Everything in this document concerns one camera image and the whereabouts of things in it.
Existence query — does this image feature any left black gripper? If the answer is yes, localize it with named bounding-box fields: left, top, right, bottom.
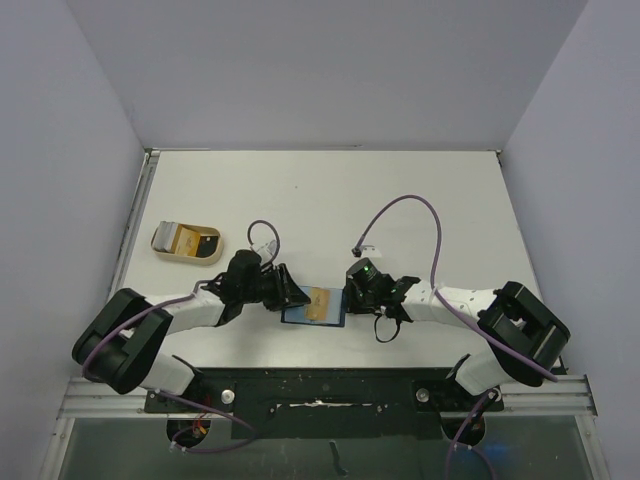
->
left=241, top=263, right=310, bottom=311

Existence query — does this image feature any blue leather card holder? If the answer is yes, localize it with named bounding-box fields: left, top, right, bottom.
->
left=281, top=286, right=346, bottom=328

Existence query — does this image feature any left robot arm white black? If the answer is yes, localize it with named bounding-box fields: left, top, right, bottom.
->
left=71, top=249, right=311, bottom=411

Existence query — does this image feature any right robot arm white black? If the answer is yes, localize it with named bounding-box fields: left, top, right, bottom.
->
left=344, top=257, right=570, bottom=409

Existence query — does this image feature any beige oval card tray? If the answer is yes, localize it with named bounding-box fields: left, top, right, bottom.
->
left=150, top=221, right=224, bottom=266

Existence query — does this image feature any black card in tray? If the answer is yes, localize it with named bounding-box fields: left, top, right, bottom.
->
left=196, top=236, right=219, bottom=258

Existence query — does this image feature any gold card in tray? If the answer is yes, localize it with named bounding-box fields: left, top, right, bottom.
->
left=172, top=224, right=201, bottom=257

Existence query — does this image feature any stack of white cards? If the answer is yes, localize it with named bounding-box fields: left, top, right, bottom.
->
left=152, top=221, right=179, bottom=253

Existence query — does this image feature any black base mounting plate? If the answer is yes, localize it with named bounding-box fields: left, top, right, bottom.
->
left=143, top=367, right=504, bottom=441

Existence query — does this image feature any black wire loop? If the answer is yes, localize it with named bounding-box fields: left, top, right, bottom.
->
left=374, top=312, right=403, bottom=344

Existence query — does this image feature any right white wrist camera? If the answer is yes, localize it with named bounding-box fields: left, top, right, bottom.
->
left=359, top=245, right=382, bottom=258

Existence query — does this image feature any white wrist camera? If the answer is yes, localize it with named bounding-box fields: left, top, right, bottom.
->
left=359, top=245, right=382, bottom=258
left=251, top=240, right=278, bottom=262

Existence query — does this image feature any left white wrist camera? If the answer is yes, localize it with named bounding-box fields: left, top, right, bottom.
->
left=251, top=240, right=278, bottom=262

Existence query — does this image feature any aluminium left side rail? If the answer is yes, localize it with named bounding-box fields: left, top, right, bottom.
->
left=106, top=148, right=160, bottom=300

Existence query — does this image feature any aluminium rail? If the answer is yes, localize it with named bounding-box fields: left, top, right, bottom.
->
left=57, top=375, right=598, bottom=419
left=106, top=148, right=160, bottom=300

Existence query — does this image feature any aluminium front rail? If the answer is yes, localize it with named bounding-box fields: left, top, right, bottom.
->
left=57, top=375, right=598, bottom=419

